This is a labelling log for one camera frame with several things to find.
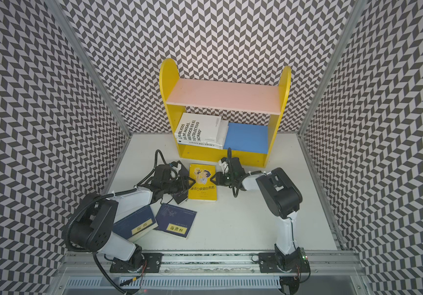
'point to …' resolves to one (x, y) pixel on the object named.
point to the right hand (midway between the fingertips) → (213, 181)
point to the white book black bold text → (198, 127)
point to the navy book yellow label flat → (174, 220)
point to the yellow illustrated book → (203, 188)
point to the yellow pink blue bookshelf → (249, 143)
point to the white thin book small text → (222, 141)
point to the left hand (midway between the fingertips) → (192, 184)
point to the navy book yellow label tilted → (136, 225)
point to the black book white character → (181, 195)
